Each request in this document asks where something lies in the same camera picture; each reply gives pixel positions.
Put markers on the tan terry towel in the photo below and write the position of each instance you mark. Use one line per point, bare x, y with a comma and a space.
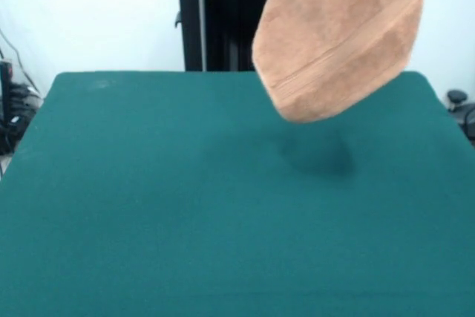
334, 35

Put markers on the dark green table cloth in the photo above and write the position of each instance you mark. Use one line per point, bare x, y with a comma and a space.
185, 202

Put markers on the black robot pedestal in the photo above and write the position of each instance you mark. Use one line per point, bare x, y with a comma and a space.
222, 16

